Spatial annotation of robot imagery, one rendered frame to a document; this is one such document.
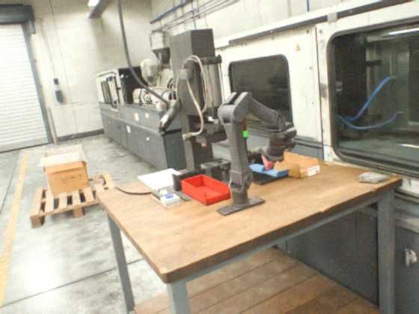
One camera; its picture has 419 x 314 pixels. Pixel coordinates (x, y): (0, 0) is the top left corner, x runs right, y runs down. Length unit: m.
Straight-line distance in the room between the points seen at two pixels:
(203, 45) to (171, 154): 3.25
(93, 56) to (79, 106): 1.47
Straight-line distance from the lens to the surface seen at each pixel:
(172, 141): 4.92
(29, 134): 10.81
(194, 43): 1.81
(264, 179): 1.70
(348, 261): 2.25
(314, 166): 1.81
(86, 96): 10.86
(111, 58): 11.01
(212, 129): 1.78
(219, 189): 1.63
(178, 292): 1.18
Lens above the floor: 1.46
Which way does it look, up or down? 13 degrees down
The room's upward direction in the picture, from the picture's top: 7 degrees counter-clockwise
